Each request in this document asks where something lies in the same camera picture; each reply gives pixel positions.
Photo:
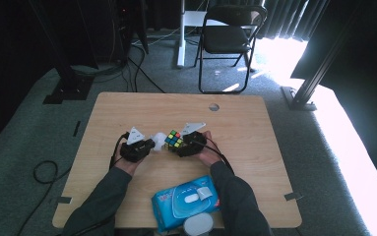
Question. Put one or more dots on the grey tape strip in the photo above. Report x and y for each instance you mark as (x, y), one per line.
(64, 200)
(292, 196)

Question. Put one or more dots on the colourful puzzle cube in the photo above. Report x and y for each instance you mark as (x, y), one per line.
(174, 139)

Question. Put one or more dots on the black folding chair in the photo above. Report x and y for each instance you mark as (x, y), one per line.
(225, 39)

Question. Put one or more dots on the white round device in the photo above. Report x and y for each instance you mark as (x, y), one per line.
(198, 224)

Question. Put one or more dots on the white desk frame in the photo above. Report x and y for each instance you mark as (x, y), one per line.
(181, 49)

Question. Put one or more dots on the dark pleated curtain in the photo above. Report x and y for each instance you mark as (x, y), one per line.
(284, 19)

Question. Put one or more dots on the white wet wipe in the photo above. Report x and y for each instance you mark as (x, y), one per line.
(159, 141)

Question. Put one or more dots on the grey table grommet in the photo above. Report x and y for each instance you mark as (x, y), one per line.
(214, 107)

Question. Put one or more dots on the person's left hand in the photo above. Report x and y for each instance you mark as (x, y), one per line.
(127, 167)

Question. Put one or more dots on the dark equipment tower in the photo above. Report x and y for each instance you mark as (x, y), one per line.
(127, 29)

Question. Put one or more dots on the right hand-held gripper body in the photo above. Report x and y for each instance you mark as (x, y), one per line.
(192, 146)

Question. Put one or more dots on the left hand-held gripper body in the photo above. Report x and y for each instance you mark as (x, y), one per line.
(135, 150)

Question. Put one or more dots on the black hanging cloth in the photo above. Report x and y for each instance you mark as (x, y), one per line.
(366, 65)

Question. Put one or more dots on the person's right hand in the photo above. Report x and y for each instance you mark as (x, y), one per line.
(211, 155)

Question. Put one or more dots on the black metal stand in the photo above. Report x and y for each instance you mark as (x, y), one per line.
(68, 85)
(302, 98)

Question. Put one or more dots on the black tape strip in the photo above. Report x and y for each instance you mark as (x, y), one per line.
(76, 128)

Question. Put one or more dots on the blue wet wipe packet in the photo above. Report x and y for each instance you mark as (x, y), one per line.
(169, 209)

